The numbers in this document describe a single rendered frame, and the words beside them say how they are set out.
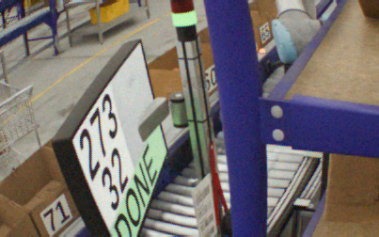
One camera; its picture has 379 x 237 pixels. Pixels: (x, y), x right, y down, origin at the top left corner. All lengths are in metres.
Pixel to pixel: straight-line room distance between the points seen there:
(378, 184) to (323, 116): 0.20
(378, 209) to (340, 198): 0.06
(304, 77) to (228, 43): 0.07
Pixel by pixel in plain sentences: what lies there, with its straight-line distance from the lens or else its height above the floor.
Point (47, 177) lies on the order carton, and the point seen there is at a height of 0.92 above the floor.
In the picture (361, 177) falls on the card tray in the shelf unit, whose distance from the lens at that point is 0.47.
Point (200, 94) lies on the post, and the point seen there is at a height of 1.43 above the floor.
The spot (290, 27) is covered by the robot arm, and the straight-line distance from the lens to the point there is 1.52.
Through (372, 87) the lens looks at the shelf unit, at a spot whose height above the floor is 1.74.
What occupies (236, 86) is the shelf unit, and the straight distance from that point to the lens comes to 0.30.
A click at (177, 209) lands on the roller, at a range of 1.95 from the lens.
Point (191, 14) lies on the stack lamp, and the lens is 1.06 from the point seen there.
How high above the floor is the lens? 1.87
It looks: 25 degrees down
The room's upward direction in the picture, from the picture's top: 9 degrees counter-clockwise
